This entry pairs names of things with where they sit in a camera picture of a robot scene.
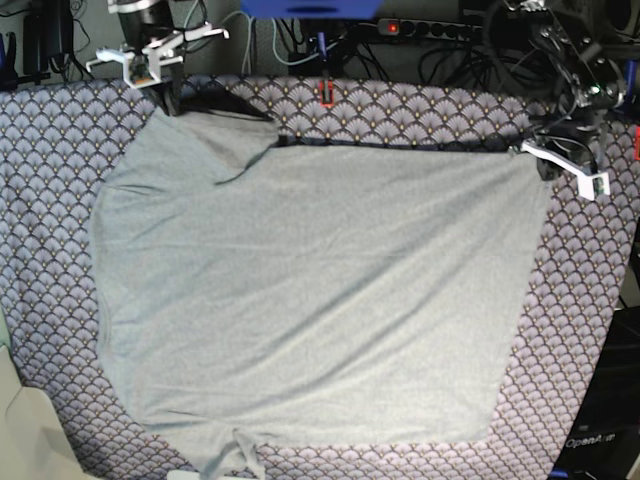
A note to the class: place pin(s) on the blue clamp at right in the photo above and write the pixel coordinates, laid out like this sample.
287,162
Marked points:
632,93

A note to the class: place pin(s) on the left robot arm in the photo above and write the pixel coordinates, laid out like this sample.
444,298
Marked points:
570,53

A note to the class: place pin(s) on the black OpenArm box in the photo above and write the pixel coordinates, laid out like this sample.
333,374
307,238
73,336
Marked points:
604,440

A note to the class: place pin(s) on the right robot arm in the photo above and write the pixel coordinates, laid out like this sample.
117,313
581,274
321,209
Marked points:
144,21

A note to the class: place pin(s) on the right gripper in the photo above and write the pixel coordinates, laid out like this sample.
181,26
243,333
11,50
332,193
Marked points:
143,68

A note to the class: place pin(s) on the orange-tipped table clamp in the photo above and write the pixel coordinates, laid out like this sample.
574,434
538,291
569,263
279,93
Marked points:
326,84

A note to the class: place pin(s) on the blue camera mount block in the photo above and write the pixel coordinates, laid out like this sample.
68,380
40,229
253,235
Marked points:
311,9

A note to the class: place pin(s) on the fan-patterned tablecloth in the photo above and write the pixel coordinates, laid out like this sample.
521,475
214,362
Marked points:
59,142

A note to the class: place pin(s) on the beige chair at corner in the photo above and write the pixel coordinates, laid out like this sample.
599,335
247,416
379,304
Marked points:
33,442

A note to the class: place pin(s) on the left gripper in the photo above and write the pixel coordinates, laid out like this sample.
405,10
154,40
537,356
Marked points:
565,148

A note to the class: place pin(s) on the red clamp pad right edge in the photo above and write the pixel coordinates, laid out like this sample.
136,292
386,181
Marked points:
637,143

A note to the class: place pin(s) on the black power strip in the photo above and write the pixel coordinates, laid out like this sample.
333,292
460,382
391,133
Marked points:
428,30

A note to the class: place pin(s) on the blue clamp at left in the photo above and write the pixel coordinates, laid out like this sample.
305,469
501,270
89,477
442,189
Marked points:
10,79

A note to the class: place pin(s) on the grey T-shirt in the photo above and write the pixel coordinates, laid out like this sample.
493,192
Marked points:
250,293

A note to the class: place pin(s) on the blue clamp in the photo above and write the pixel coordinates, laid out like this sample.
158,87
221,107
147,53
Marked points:
632,93
10,79

